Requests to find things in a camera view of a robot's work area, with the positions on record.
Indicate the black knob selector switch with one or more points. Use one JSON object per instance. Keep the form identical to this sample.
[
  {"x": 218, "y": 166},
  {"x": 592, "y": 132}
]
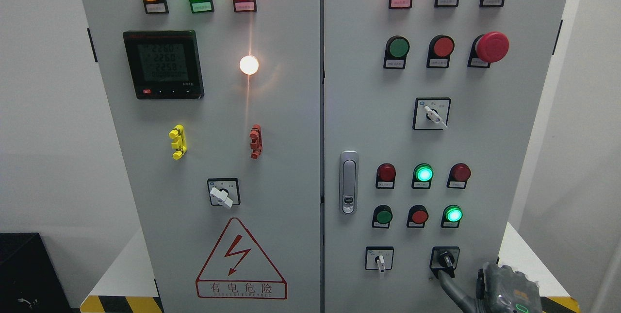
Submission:
[{"x": 444, "y": 259}]

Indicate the red terminal connector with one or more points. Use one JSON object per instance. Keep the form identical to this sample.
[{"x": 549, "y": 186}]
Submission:
[{"x": 255, "y": 141}]

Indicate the dark red indicator lamp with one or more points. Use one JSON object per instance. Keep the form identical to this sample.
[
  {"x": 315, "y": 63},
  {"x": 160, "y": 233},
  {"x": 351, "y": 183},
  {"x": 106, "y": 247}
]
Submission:
[{"x": 385, "y": 176}]

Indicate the white lit round lamp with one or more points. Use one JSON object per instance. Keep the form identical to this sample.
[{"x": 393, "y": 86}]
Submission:
[{"x": 249, "y": 65}]

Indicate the small green push button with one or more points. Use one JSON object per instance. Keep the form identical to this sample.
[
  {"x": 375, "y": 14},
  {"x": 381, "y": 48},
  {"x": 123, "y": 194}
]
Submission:
[{"x": 382, "y": 217}]

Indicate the green lit small lamp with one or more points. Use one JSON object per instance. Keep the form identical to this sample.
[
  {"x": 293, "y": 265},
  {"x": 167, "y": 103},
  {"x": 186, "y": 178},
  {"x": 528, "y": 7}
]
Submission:
[{"x": 422, "y": 176}]

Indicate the grey left cabinet door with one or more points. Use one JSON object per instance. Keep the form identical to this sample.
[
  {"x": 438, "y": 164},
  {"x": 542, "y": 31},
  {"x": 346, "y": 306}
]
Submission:
[{"x": 279, "y": 192}]

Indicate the grey cabinet door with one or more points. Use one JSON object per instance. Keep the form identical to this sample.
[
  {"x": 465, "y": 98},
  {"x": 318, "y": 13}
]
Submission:
[
  {"x": 369, "y": 109},
  {"x": 279, "y": 192}
]

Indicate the small red push button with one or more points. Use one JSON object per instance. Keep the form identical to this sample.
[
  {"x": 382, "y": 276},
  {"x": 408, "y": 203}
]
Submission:
[{"x": 417, "y": 217}]

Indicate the yellow terminal connector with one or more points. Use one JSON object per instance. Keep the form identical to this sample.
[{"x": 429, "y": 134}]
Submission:
[{"x": 178, "y": 143}]

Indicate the grey right cabinet door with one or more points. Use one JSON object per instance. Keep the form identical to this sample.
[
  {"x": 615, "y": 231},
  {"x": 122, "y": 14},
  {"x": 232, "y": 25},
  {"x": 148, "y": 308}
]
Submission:
[{"x": 369, "y": 109}]

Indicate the red electric danger sticker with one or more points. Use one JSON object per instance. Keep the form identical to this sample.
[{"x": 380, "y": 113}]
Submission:
[{"x": 238, "y": 268}]

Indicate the dark red small lamp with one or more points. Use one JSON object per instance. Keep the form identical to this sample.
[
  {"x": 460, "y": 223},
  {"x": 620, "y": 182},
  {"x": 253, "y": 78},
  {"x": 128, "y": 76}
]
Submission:
[{"x": 459, "y": 176}]

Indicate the green lit push button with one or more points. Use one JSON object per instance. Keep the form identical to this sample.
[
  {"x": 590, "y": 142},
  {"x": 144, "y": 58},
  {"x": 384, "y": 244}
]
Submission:
[{"x": 451, "y": 216}]

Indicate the black digital power meter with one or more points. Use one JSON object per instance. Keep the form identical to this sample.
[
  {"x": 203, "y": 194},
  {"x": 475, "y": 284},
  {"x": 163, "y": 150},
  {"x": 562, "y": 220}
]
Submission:
[{"x": 164, "y": 65}]

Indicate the red emergency stop button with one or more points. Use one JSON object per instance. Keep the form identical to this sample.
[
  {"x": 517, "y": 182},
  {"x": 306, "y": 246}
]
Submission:
[{"x": 487, "y": 49}]

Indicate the white platform with hazard stripes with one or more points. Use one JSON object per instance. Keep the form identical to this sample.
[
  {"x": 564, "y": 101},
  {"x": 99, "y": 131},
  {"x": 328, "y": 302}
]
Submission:
[{"x": 128, "y": 286}]

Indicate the black box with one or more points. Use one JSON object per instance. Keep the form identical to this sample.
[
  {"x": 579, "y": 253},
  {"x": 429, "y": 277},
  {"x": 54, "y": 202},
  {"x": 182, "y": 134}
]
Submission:
[{"x": 28, "y": 281}]

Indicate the silver door lock handle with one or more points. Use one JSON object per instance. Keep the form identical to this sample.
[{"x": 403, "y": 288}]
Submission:
[{"x": 348, "y": 172}]

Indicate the white handle rotary switch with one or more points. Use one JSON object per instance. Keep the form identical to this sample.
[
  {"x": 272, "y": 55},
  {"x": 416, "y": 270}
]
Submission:
[{"x": 224, "y": 192}]

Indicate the white lever selector switch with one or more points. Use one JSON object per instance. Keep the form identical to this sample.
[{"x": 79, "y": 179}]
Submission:
[{"x": 431, "y": 113}]

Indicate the small white lever switch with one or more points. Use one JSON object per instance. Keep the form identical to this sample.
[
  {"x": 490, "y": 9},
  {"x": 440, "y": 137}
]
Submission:
[{"x": 379, "y": 258}]

